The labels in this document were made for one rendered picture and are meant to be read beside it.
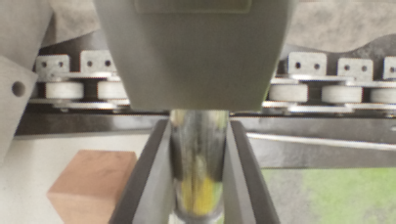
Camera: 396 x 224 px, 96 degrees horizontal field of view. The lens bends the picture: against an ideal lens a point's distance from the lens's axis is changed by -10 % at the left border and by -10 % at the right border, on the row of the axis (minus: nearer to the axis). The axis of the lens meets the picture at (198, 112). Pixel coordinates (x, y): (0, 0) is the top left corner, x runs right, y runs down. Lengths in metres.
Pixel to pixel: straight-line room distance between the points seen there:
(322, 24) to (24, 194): 0.41
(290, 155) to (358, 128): 0.09
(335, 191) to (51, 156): 1.28
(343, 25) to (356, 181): 1.14
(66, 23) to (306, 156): 0.35
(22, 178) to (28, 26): 0.17
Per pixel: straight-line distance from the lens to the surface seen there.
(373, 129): 0.31
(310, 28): 0.30
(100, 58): 0.27
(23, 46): 0.28
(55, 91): 0.25
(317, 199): 1.30
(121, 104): 0.23
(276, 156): 0.25
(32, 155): 0.28
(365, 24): 0.34
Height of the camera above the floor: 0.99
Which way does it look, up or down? 85 degrees down
